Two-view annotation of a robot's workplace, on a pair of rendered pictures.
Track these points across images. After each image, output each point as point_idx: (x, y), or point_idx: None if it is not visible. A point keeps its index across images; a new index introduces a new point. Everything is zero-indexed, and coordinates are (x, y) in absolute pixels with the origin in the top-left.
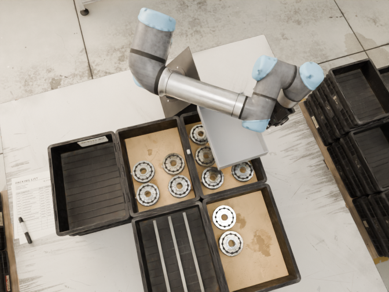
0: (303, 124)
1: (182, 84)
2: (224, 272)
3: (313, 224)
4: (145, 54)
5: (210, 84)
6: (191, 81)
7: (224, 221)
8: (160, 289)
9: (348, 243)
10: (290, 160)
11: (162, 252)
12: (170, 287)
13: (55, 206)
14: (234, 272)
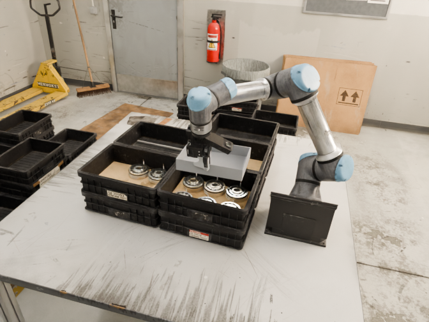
0: (184, 317)
1: (249, 82)
2: (126, 164)
3: (85, 251)
4: (279, 71)
5: (239, 89)
6: (248, 84)
7: (156, 170)
8: (151, 141)
9: (39, 266)
10: (156, 274)
11: (170, 149)
12: (147, 144)
13: (235, 115)
14: (121, 167)
